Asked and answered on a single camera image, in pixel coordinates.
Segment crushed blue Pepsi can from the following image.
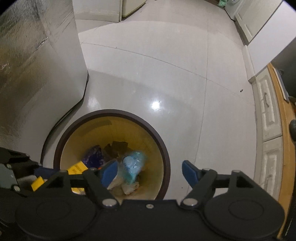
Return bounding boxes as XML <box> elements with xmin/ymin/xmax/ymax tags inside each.
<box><xmin>82</xmin><ymin>146</ymin><xmax>104</xmax><ymax>168</ymax></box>

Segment brown paper bag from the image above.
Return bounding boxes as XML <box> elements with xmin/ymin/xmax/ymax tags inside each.
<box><xmin>103</xmin><ymin>141</ymin><xmax>129</xmax><ymax>162</ymax></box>

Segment white orange plastic bag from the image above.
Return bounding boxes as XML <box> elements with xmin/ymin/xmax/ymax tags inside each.
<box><xmin>107</xmin><ymin>176</ymin><xmax>139</xmax><ymax>196</ymax></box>

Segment light blue tissue pack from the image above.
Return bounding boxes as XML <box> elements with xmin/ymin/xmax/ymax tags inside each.
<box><xmin>122</xmin><ymin>151</ymin><xmax>147</xmax><ymax>184</ymax></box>

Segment yellow object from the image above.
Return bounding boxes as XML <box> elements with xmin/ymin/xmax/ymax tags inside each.
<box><xmin>31</xmin><ymin>162</ymin><xmax>90</xmax><ymax>194</ymax></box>

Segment yellow round trash bin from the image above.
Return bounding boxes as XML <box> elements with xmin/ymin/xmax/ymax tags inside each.
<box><xmin>53</xmin><ymin>109</ymin><xmax>171</xmax><ymax>201</ymax></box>

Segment wooden top low cabinet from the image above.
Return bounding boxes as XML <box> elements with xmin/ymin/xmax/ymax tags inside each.
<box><xmin>250</xmin><ymin>63</ymin><xmax>295</xmax><ymax>240</ymax></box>

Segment black have a nice day cloth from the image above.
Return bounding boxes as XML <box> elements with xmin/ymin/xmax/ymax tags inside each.
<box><xmin>288</xmin><ymin>96</ymin><xmax>296</xmax><ymax>143</ymax></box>

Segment white refrigerator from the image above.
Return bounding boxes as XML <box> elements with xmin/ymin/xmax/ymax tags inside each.
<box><xmin>72</xmin><ymin>0</ymin><xmax>147</xmax><ymax>23</ymax></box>

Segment white kitchen cabinets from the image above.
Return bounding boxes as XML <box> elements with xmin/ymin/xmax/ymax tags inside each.
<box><xmin>235</xmin><ymin>0</ymin><xmax>282</xmax><ymax>43</ymax></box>

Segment white washing machine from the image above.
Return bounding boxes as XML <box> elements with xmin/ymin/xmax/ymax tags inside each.
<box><xmin>224</xmin><ymin>0</ymin><xmax>244</xmax><ymax>20</ymax></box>

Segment green bag on floor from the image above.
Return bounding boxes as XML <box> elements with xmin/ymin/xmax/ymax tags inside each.
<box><xmin>218</xmin><ymin>0</ymin><xmax>229</xmax><ymax>8</ymax></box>

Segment black cable on floor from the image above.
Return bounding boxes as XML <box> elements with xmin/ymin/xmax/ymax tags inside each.
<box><xmin>40</xmin><ymin>70</ymin><xmax>90</xmax><ymax>165</ymax></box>

